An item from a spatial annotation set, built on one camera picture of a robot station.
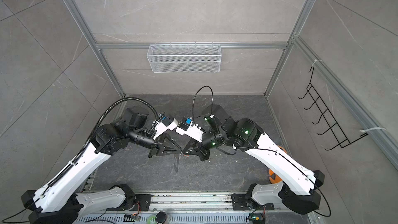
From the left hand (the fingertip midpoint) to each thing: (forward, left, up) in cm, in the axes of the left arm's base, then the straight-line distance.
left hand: (180, 148), depth 55 cm
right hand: (0, -2, -2) cm, 2 cm away
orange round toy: (-4, -46, -33) cm, 57 cm away
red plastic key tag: (-3, -3, 0) cm, 4 cm away
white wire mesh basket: (+66, +1, -5) cm, 66 cm away
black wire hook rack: (+1, -62, -1) cm, 62 cm away
